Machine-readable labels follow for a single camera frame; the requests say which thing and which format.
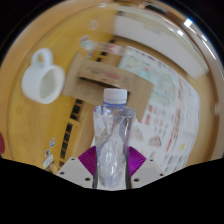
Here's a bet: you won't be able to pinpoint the flat round red coaster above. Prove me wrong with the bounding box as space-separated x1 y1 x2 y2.
0 131 6 155

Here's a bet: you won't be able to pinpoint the brown cardboard arch model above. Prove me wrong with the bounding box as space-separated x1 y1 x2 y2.
62 52 155 122

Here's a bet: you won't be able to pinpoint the white ceramic mug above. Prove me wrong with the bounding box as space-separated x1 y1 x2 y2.
20 47 66 105

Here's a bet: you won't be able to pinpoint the white and yellow card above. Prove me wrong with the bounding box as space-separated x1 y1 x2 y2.
41 153 55 171

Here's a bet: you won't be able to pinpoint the white upright panel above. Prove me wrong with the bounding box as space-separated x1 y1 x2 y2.
113 14 210 80

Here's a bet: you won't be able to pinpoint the wide printed wall poster sheet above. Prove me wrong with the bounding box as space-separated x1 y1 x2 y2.
118 44 202 175

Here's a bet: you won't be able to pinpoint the small clear red-labelled bottle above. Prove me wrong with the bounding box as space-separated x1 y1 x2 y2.
79 34 126 57

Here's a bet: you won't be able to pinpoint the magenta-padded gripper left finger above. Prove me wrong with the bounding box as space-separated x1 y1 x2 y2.
55 145 100 190

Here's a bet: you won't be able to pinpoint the ceiling lights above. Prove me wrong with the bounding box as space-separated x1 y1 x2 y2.
176 17 218 63

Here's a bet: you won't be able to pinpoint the clear plastic water bottle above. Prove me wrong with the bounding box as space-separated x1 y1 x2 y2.
92 87 137 188

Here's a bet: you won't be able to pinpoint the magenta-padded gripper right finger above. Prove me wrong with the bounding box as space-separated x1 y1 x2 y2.
125 145 169 190

